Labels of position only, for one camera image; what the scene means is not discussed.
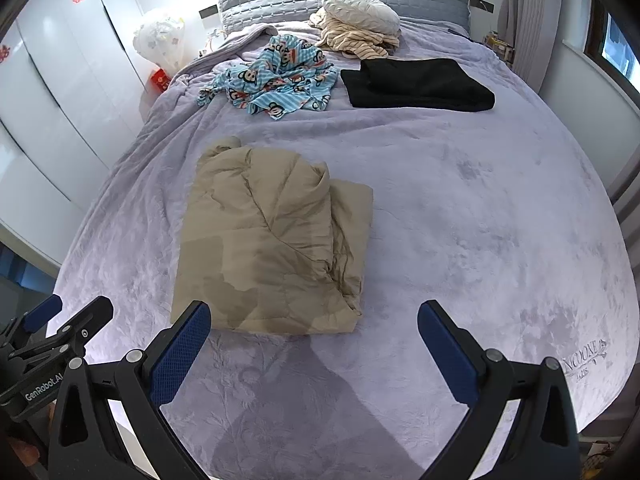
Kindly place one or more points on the black folded garment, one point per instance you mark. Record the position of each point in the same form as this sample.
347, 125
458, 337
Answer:
420, 85

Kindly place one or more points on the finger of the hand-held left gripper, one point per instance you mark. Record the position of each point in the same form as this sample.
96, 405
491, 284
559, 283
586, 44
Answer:
44, 312
87, 322

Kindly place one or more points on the beige striped garment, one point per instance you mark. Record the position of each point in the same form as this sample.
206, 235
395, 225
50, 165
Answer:
350, 44

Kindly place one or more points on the grey curtain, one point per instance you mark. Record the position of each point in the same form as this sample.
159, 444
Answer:
530, 10

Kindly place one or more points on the yellow bedside box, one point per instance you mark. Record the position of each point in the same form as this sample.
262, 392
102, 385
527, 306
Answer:
500, 46

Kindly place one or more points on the grey quilted headboard cushion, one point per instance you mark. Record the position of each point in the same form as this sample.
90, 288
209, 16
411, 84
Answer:
270, 0

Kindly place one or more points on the cream round pillow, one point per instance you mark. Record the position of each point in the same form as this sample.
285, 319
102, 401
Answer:
360, 10

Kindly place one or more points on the white wardrobe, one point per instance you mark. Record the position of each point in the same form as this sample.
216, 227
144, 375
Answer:
50, 85

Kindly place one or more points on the white printed plastic bag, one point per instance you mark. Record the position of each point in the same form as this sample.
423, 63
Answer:
160, 35

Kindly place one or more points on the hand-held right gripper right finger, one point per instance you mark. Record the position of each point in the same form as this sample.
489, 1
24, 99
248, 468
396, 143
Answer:
445, 350

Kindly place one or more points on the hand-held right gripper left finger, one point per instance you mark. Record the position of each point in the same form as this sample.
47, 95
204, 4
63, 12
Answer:
185, 345

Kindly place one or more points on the beige puffer jacket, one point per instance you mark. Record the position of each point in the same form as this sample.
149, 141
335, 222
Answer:
265, 240

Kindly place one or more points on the blue monkey print cloth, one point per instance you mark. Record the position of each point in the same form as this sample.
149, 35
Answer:
280, 80

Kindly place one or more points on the red box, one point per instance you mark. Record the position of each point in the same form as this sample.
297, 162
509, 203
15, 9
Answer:
160, 80

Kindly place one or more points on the black wall panel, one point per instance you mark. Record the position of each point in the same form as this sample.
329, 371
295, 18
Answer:
482, 4
208, 12

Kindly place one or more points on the lilac plush blanket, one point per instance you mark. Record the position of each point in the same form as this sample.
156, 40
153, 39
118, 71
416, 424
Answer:
475, 210

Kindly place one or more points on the window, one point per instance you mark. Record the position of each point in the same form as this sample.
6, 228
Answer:
617, 45

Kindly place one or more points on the person's left hand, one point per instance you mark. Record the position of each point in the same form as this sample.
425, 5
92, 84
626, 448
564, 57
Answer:
22, 452

